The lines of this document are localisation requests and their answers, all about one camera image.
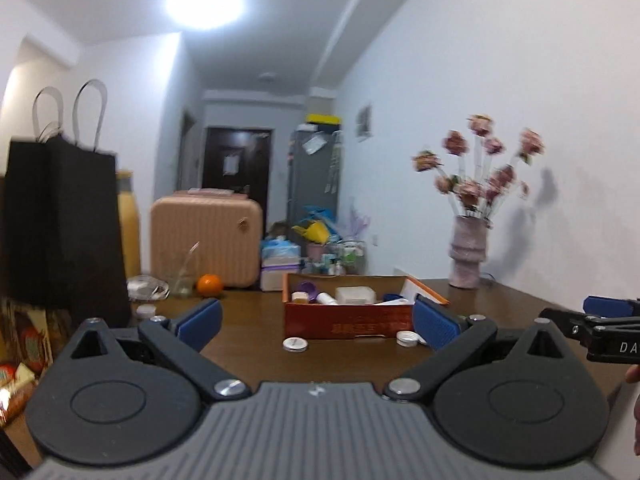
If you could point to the pink textured vase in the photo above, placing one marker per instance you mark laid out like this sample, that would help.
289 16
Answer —
467 251

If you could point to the white yellow square container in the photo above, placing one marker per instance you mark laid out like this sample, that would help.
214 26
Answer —
300 297

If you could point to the clear glass cup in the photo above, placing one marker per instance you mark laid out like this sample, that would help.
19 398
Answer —
183 284

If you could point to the person's hand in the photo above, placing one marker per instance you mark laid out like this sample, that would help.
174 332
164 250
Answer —
632 377

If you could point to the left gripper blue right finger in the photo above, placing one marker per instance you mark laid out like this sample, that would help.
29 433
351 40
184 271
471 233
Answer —
456 342

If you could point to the dried pink roses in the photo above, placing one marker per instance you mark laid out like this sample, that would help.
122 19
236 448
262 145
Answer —
477 187

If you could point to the yellow thermos jug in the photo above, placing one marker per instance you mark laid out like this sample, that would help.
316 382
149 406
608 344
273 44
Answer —
129 223

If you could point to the pink ribbed suitcase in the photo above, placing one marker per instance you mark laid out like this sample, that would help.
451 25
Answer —
219 234

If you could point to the black paper bag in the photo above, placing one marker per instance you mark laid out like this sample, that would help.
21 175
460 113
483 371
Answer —
62 233

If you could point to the wall picture frame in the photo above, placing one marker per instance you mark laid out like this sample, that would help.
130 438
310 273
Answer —
363 123

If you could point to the blue tissue pack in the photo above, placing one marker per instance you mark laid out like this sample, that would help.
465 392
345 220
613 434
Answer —
279 247

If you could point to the yellow box on fridge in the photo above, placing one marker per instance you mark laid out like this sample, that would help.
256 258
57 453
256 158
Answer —
320 119

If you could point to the yellow watering can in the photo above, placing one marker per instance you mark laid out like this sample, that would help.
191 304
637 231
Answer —
315 232

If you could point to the red cardboard box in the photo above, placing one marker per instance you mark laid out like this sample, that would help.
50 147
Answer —
346 321

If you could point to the orange fruit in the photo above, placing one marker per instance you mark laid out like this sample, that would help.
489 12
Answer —
209 285

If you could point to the white rectangular plastic container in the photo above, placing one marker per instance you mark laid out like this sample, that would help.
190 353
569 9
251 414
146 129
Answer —
355 295

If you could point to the purple plastic cap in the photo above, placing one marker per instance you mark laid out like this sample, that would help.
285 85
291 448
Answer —
310 288

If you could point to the round ceiling light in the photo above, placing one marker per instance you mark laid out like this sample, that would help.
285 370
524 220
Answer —
203 15

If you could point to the dark entrance door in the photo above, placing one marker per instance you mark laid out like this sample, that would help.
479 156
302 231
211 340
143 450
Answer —
238 160

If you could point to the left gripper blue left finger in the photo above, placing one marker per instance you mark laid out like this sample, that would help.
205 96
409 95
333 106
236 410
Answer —
178 343

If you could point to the grey refrigerator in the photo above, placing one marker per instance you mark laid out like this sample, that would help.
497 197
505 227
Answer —
314 167

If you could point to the white charger with cable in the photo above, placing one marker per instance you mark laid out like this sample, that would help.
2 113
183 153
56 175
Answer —
145 288

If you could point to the small white spray bottle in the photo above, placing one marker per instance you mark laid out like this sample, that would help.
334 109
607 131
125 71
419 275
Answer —
325 298

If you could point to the small white cap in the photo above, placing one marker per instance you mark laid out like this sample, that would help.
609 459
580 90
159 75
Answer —
145 311

